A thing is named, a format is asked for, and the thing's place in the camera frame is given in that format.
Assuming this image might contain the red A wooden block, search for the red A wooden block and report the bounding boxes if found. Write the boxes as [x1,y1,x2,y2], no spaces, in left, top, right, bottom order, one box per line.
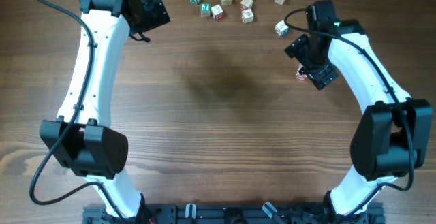
[296,64,307,81]

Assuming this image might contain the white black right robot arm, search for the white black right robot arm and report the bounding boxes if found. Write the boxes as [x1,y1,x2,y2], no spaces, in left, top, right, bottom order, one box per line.
[285,0,433,223]

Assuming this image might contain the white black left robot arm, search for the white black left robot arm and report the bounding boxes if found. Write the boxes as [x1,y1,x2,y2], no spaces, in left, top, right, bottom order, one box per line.
[40,0,170,223]

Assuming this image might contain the green J wooden block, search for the green J wooden block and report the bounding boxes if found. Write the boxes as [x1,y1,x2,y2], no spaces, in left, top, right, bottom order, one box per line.
[200,3,211,17]

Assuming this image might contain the wooden block blue side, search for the wooden block blue side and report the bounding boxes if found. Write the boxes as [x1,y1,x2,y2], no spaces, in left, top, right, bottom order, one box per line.
[275,20,290,37]

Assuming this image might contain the wooden block red side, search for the wooden block red side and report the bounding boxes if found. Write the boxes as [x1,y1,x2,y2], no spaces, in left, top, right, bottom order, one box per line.
[211,4,224,20]

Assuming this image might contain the wooden block red pattern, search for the wooden block red pattern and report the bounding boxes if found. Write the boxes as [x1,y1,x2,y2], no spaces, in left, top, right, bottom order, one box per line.
[240,0,253,10]

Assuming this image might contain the wooden block red drawing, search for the wooden block red drawing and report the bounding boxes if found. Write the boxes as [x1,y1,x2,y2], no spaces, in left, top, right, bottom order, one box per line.
[241,9,254,24]

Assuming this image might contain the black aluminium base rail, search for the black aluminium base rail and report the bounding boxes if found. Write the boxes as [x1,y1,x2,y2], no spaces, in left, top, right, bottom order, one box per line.
[82,202,386,224]

